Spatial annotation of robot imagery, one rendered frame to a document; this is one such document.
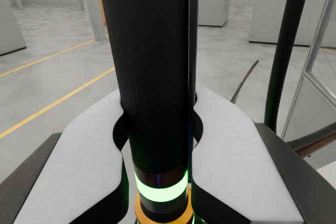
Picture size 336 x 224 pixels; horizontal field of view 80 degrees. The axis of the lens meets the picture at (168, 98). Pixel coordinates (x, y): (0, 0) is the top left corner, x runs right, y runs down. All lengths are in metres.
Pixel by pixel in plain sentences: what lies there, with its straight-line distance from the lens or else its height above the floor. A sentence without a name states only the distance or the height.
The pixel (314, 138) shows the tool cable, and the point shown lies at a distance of 0.27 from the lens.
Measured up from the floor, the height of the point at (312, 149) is 1.41.
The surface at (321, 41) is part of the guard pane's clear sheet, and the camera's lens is 1.53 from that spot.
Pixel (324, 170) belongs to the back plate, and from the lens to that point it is 0.58.
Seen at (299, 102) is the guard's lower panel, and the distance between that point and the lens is 1.66.
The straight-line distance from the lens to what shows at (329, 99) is 1.37.
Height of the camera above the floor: 1.58
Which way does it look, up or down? 31 degrees down
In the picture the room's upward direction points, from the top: 3 degrees counter-clockwise
